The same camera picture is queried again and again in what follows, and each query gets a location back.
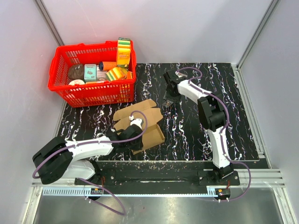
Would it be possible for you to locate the orange snack packet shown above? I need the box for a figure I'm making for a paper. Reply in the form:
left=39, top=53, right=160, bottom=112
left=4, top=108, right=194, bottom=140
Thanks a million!
left=126, top=71, right=133, bottom=80

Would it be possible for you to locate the white round tape roll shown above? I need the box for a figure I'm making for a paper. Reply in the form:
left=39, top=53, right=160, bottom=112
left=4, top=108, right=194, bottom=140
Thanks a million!
left=69, top=79, right=85, bottom=86

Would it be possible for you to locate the brown round bread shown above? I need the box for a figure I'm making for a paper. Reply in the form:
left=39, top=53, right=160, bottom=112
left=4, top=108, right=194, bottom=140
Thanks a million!
left=67, top=64, right=85, bottom=80

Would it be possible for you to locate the lying yellow green sponge pack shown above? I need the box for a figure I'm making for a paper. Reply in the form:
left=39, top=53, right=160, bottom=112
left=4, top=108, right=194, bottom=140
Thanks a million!
left=105, top=67, right=128, bottom=82

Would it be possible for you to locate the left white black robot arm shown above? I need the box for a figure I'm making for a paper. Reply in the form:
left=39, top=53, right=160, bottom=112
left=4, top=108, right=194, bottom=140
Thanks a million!
left=32, top=124, right=144, bottom=184

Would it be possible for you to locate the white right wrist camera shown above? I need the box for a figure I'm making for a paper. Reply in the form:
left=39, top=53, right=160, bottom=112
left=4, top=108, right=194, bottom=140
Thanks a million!
left=175, top=71, right=187, bottom=78

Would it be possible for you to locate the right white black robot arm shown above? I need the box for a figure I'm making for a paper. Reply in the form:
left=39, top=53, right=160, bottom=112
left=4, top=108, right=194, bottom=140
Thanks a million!
left=163, top=70, right=234, bottom=185

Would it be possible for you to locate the tall yellow green sponge pack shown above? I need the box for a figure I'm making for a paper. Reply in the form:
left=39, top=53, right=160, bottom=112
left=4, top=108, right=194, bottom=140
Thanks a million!
left=116, top=37, right=131, bottom=68

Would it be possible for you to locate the teal small box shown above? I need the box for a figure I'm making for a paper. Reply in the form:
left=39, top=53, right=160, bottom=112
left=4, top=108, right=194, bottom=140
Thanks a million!
left=84, top=64, right=97, bottom=82

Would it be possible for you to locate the small clear packet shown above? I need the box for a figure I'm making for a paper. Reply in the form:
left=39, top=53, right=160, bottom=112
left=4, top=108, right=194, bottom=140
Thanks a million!
left=164, top=100, right=173, bottom=108

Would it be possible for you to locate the pink white flat box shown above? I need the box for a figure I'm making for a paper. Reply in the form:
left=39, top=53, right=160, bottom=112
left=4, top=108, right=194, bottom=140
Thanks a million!
left=96, top=65, right=107, bottom=81

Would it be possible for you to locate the orange cylinder can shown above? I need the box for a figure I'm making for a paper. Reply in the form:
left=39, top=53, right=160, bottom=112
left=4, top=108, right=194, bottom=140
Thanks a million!
left=99, top=61, right=117, bottom=71

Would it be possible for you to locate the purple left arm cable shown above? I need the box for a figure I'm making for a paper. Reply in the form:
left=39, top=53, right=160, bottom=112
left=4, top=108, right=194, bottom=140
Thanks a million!
left=32, top=111, right=148, bottom=215

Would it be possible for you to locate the red plastic shopping basket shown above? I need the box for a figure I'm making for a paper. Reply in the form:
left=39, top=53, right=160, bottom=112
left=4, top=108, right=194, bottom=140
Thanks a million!
left=48, top=41, right=137, bottom=108

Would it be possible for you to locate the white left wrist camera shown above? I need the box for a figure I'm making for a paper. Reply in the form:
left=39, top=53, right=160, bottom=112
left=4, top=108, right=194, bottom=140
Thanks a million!
left=129, top=116, right=144, bottom=129

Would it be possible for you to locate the brown cardboard box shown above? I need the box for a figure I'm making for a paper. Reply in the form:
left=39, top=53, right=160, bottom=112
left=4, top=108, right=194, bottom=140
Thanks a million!
left=113, top=99, right=165, bottom=154

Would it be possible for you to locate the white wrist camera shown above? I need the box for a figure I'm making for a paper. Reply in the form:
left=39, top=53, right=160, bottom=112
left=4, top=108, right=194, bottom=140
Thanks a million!
left=129, top=116, right=144, bottom=129
left=175, top=71, right=187, bottom=78

